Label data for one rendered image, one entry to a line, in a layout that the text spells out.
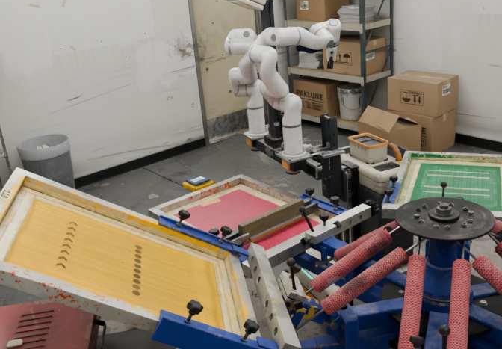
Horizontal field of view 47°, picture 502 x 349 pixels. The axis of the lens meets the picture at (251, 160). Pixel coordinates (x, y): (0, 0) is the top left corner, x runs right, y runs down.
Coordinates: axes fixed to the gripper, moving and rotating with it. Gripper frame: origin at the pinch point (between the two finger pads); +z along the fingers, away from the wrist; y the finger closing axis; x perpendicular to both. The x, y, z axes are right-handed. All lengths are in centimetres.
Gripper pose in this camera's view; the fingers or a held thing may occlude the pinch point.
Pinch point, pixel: (329, 62)
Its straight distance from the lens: 317.1
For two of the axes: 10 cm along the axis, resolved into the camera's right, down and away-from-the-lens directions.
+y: 0.3, -8.4, 5.4
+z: 0.5, 5.4, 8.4
